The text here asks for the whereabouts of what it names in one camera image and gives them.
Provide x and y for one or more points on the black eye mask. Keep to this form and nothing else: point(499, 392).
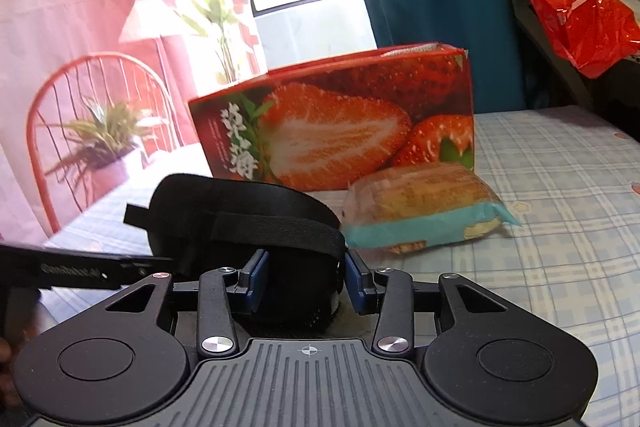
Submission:
point(280, 207)

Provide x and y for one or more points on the red plastic bag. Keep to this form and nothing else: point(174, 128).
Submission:
point(590, 27)

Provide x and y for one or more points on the bread packet with teal band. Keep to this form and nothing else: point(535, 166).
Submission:
point(425, 202)

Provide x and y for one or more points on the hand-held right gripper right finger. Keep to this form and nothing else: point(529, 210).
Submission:
point(358, 282)

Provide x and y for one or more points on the red strawberry print box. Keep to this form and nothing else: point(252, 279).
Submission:
point(325, 127)

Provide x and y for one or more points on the pink printed curtain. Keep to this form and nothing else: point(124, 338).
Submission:
point(75, 32)

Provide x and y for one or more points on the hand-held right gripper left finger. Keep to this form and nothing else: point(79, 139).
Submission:
point(259, 282)

